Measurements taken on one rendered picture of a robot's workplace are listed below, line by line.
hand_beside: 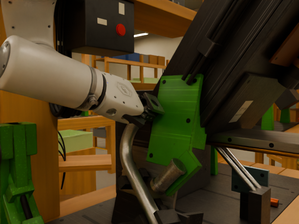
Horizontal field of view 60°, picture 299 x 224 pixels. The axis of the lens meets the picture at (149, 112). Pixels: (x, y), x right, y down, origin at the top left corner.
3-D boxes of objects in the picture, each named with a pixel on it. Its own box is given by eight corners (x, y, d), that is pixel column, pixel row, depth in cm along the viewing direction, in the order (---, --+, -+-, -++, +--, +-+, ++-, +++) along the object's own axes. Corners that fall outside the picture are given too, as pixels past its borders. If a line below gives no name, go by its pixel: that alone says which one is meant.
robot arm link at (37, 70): (58, 93, 51) (76, 117, 45) (-15, 70, 42) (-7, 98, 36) (78, 55, 50) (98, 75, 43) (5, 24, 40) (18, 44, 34)
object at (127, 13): (135, 53, 78) (135, 2, 77) (86, 46, 65) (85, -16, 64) (110, 57, 86) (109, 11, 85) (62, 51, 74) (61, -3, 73)
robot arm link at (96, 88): (98, 87, 43) (112, 92, 45) (85, 55, 48) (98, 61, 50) (71, 119, 46) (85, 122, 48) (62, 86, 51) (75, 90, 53)
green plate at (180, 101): (205, 173, 59) (219, 83, 61) (185, 171, 53) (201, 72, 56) (166, 163, 67) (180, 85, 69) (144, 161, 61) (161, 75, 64)
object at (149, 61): (170, 136, 754) (171, 57, 738) (107, 150, 564) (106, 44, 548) (155, 134, 788) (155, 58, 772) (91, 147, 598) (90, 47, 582)
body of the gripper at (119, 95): (107, 94, 44) (150, 109, 52) (91, 58, 50) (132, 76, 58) (83, 122, 47) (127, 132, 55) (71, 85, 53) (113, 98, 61)
